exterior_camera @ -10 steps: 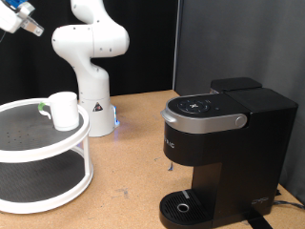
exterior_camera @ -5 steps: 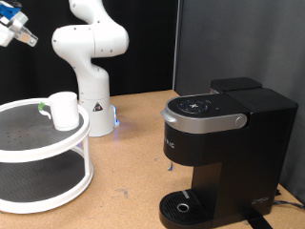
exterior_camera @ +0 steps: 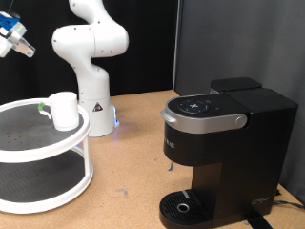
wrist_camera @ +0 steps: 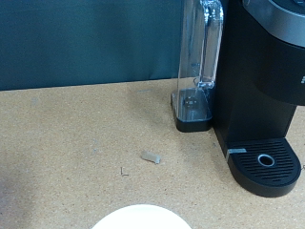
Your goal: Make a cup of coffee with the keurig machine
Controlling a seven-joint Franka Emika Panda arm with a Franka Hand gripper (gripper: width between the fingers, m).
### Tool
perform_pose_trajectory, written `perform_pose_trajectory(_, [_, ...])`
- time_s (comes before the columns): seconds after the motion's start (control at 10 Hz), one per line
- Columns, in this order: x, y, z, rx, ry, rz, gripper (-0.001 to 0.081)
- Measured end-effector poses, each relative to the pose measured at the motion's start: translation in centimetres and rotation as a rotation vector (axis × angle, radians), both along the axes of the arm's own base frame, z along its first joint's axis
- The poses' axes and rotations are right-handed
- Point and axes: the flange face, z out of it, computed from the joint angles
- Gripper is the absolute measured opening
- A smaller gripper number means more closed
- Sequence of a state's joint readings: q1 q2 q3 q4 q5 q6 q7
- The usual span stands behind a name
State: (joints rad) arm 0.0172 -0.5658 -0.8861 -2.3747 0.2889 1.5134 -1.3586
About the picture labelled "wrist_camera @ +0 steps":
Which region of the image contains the white mug green-taped handle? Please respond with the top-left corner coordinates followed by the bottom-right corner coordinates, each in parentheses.
top-left (91, 203), bottom-right (193, 229)

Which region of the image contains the black Keurig coffee machine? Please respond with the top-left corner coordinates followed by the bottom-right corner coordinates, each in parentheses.
top-left (170, 0), bottom-right (305, 198)

